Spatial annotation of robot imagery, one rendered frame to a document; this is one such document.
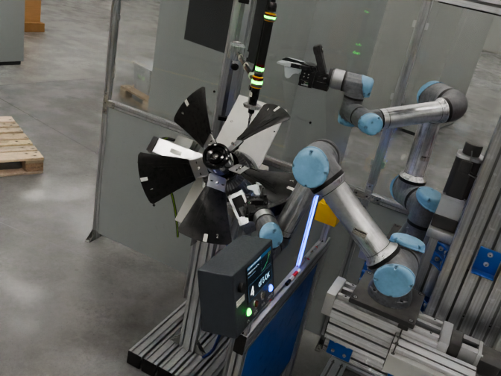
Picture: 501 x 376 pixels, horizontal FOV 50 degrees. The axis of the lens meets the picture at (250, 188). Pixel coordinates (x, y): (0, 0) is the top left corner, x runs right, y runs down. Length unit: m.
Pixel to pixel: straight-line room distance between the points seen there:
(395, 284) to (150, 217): 2.16
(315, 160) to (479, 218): 0.61
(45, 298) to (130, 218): 0.75
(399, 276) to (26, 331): 2.08
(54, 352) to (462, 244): 2.03
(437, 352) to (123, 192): 2.33
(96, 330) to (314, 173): 1.86
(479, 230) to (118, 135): 2.31
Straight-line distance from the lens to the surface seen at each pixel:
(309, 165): 1.64
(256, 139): 2.56
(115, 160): 3.59
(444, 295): 2.07
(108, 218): 3.79
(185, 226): 2.19
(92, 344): 3.07
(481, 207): 1.93
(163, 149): 2.54
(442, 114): 2.14
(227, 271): 1.45
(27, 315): 3.26
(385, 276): 1.70
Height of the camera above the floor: 2.03
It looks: 24 degrees down
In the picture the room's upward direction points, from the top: 12 degrees clockwise
